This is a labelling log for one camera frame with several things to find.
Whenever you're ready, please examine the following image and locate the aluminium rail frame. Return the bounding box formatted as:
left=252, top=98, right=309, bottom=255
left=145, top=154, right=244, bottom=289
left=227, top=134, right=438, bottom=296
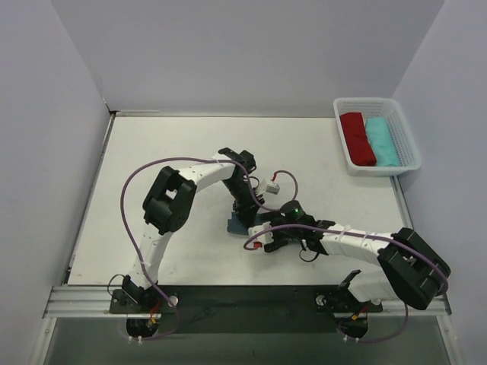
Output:
left=41, top=109, right=454, bottom=319

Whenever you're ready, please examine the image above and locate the red rolled t shirt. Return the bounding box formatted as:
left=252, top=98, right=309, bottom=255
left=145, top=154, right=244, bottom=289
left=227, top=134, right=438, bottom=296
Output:
left=340, top=112, right=377, bottom=167

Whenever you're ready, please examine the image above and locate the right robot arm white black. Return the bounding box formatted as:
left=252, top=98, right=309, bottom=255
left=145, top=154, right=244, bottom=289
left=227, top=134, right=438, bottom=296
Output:
left=256, top=201, right=451, bottom=310

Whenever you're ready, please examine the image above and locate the purple cable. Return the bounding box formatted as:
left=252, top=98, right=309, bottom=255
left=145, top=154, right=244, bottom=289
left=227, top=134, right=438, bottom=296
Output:
left=243, top=224, right=450, bottom=344
left=119, top=157, right=300, bottom=339

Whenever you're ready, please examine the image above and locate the white plastic basket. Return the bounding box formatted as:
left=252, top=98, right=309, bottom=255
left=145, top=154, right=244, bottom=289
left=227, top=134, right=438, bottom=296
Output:
left=333, top=97, right=422, bottom=176

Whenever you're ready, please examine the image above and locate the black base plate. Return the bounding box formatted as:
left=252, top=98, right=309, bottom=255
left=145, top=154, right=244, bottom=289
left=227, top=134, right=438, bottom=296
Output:
left=109, top=285, right=372, bottom=338

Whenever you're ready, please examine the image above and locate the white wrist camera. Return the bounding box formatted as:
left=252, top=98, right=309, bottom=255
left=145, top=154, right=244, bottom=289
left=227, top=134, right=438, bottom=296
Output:
left=256, top=179, right=280, bottom=195
left=243, top=222, right=274, bottom=251

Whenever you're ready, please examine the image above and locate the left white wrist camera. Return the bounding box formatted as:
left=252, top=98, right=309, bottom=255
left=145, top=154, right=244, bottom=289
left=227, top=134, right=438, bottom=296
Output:
left=256, top=179, right=280, bottom=195

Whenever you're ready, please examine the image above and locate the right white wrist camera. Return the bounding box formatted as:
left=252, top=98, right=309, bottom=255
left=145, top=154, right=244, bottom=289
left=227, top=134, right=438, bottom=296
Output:
left=243, top=222, right=274, bottom=251

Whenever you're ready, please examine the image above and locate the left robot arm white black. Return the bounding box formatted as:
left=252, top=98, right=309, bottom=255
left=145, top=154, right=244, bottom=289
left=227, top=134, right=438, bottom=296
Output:
left=119, top=148, right=264, bottom=313

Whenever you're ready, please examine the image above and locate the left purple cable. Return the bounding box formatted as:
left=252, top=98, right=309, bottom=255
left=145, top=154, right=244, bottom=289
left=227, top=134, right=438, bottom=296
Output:
left=119, top=157, right=300, bottom=339

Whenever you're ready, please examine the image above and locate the teal rolled t shirt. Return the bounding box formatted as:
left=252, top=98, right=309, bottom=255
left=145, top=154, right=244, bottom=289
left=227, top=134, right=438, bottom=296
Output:
left=365, top=117, right=400, bottom=167

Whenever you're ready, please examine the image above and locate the blue-grey t shirt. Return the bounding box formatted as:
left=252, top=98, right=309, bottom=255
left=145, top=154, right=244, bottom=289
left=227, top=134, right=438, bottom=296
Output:
left=227, top=212, right=272, bottom=236

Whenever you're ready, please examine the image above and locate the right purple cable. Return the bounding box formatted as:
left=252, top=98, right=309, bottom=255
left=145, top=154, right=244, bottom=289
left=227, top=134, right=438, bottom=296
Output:
left=243, top=224, right=450, bottom=344

